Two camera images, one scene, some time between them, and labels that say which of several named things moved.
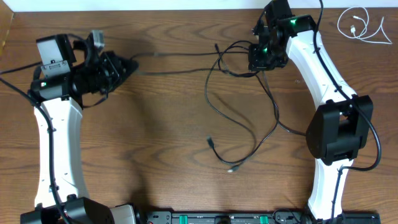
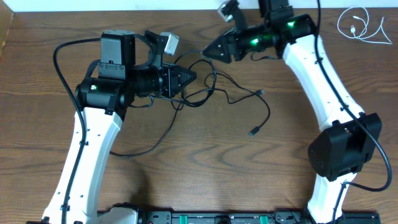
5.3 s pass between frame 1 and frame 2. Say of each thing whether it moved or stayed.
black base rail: stayed
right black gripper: moved
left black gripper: moved
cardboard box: stayed
